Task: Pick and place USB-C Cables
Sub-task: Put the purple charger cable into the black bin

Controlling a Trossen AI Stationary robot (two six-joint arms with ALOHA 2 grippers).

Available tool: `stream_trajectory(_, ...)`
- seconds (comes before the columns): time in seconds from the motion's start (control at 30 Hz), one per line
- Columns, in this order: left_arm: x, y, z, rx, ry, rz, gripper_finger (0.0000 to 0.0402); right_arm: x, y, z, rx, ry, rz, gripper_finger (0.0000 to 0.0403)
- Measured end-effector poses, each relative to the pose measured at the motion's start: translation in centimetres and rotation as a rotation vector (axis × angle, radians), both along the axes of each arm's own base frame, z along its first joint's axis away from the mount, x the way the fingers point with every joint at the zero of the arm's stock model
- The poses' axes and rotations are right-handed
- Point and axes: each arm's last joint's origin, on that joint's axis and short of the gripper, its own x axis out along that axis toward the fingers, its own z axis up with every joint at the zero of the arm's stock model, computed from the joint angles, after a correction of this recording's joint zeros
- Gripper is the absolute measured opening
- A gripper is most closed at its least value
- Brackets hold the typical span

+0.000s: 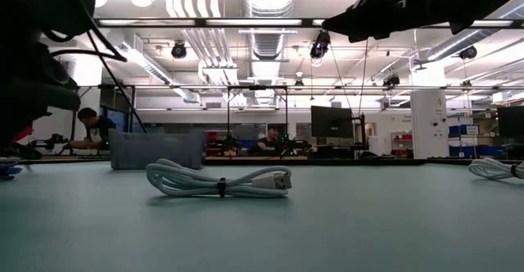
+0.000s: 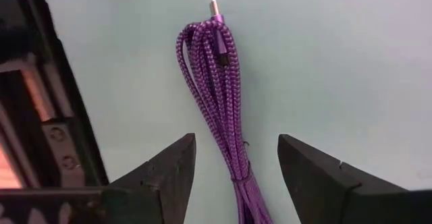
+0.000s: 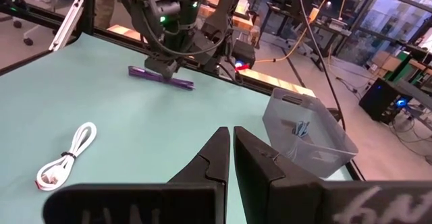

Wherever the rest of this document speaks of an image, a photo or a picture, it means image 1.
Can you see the black hanging ceiling lamp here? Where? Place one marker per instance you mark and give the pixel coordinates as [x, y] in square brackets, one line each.
[468, 53]
[391, 80]
[179, 50]
[320, 44]

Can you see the red bar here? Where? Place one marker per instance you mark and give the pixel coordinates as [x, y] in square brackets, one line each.
[23, 134]

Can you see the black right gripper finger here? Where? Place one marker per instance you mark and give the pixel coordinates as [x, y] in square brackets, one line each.
[368, 33]
[360, 16]

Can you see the silver ceiling air duct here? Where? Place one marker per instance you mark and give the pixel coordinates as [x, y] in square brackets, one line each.
[268, 46]

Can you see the black background station frame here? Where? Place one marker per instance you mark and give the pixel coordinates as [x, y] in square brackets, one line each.
[257, 87]

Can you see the black aluminium rig frame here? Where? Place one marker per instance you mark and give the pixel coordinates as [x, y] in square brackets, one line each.
[200, 22]

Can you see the black computer monitor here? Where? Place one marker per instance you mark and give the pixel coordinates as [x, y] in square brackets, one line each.
[331, 121]
[511, 121]

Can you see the red storage bin shelf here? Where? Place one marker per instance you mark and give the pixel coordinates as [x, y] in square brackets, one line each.
[403, 143]

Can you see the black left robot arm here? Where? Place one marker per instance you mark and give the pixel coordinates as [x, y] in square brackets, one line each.
[24, 14]

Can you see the background robot arms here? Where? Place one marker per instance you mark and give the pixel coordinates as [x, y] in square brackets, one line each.
[51, 142]

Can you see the white square pillar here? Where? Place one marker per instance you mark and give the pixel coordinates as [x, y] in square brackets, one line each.
[428, 124]

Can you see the person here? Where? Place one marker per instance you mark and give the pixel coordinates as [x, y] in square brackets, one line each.
[98, 126]
[268, 143]

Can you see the grey plastic bin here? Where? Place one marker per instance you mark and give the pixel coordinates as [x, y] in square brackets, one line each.
[155, 149]

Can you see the blue storage bin rack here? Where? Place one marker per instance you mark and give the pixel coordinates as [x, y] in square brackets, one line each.
[475, 151]

